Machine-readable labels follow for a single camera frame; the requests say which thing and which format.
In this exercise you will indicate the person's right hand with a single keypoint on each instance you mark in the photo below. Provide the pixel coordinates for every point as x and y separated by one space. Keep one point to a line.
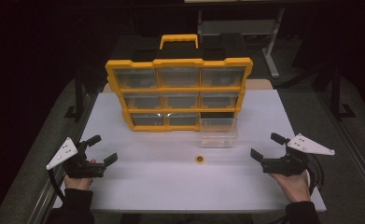
295 188

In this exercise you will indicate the yellow black drawer organizer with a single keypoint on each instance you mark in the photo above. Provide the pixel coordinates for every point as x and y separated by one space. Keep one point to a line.
177 63

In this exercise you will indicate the person's left hand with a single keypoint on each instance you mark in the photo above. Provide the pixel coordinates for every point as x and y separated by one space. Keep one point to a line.
79 183

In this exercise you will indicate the black metal stand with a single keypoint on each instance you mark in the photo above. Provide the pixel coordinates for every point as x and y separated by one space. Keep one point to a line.
336 93
79 99

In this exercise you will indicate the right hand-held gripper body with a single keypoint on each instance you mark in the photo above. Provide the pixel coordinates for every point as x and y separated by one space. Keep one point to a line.
284 165

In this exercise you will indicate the clear plastic drawer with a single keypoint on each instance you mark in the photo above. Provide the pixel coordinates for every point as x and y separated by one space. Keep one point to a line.
219 137

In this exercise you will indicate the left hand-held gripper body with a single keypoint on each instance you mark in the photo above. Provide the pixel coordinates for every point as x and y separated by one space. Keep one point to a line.
83 169

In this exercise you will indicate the grey metal table stand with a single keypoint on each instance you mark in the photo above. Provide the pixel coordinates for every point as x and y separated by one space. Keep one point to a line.
269 53

